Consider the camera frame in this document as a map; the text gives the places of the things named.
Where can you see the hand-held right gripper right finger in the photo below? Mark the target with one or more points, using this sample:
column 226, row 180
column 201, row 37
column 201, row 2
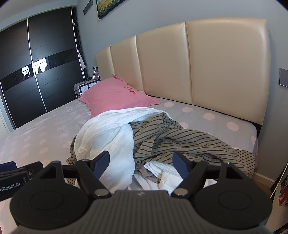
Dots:
column 181, row 166

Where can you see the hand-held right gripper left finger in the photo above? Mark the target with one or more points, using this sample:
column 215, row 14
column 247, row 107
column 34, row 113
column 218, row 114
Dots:
column 102, row 165

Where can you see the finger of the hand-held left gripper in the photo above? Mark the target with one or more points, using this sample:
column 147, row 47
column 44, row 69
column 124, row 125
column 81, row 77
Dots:
column 7, row 167

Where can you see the white crinkled top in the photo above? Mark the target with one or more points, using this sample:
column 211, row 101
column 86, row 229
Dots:
column 162, row 174

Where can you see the tan striped garment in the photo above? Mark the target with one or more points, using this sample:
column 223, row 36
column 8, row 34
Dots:
column 180, row 139

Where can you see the white crinkled pants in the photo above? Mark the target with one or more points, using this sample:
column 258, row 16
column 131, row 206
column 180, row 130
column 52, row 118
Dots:
column 108, row 137

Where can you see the bed with polka dot sheet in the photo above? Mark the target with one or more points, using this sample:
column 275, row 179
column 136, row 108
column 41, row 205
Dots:
column 45, row 132

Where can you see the pink pillow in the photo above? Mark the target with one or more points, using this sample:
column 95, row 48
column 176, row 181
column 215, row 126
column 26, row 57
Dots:
column 112, row 99

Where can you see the white nightstand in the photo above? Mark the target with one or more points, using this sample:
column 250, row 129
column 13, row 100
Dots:
column 82, row 87

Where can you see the cream padded headboard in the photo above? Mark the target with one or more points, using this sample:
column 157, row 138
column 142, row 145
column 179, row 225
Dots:
column 202, row 67

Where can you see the dark sliding door wardrobe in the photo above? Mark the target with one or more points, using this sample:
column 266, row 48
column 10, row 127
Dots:
column 27, row 67

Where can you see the small photo frame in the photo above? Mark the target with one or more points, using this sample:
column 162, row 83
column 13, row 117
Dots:
column 96, row 74

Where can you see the framed wall painting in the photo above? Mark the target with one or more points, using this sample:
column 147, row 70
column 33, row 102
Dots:
column 108, row 6

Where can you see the dark wall bar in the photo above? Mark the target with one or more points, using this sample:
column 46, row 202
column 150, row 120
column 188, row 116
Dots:
column 87, row 6

